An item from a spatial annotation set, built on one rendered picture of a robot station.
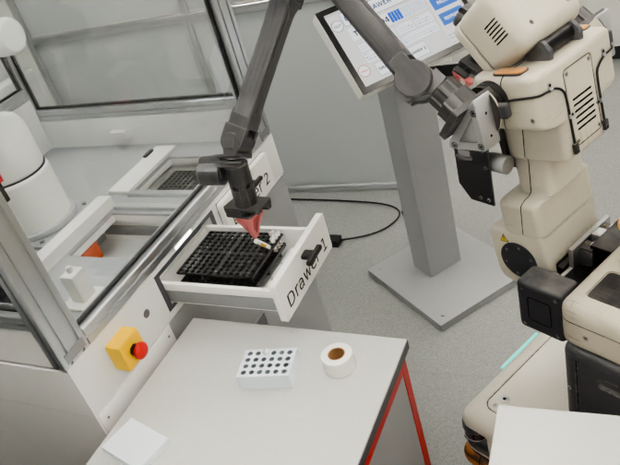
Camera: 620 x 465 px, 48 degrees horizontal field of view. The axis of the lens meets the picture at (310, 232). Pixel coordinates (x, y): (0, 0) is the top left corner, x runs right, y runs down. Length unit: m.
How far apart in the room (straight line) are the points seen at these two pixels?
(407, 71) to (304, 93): 2.01
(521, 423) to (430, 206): 1.46
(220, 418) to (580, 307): 0.79
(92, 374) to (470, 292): 1.62
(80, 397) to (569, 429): 0.99
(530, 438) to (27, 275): 0.99
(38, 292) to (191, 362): 0.43
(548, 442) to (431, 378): 1.21
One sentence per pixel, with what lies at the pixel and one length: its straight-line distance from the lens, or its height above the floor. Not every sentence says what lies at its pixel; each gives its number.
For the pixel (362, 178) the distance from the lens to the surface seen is 3.59.
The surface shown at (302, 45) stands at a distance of 3.34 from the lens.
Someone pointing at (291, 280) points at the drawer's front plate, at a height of 0.89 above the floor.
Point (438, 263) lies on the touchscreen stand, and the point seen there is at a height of 0.09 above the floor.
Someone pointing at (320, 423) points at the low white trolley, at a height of 0.76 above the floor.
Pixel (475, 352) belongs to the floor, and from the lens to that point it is 2.58.
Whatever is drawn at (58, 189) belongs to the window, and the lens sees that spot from 1.52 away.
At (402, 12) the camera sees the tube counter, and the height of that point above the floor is 1.11.
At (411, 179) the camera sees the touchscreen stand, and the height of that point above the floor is 0.51.
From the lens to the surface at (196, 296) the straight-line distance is 1.71.
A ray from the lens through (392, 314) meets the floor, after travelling 2.79.
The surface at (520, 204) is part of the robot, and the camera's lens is 1.68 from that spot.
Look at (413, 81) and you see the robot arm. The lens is 1.46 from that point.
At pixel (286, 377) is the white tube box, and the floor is 0.79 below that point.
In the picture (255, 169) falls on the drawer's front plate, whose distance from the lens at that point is 2.06.
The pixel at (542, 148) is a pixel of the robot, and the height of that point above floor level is 1.04.
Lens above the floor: 1.82
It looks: 33 degrees down
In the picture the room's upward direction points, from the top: 17 degrees counter-clockwise
